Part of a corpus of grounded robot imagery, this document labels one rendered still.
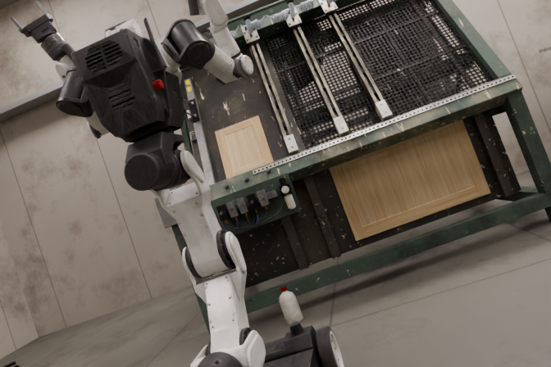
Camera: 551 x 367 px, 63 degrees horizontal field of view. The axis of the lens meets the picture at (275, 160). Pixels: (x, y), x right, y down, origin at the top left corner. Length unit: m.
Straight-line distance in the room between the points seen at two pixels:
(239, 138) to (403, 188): 1.10
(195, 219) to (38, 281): 5.05
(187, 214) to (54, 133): 4.74
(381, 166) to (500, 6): 3.00
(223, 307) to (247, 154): 1.43
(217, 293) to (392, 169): 1.67
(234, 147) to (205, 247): 1.39
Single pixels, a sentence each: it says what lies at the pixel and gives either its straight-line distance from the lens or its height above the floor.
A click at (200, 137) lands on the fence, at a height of 1.24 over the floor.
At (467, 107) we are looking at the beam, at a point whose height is 0.80.
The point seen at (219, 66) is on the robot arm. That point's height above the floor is 1.23.
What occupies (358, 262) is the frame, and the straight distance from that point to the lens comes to 2.76.
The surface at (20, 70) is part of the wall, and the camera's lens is 6.60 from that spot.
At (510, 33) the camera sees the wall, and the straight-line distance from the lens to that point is 5.47.
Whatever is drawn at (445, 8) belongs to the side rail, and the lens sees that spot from 3.41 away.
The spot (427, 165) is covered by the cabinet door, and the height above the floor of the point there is 0.55.
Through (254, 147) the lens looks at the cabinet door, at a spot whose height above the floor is 1.03.
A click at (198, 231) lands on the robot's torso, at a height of 0.70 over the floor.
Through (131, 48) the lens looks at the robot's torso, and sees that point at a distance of 1.46.
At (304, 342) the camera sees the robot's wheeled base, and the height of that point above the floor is 0.19.
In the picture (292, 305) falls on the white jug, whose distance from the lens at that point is 2.64.
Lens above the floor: 0.76
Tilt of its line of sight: 3 degrees up
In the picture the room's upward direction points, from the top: 20 degrees counter-clockwise
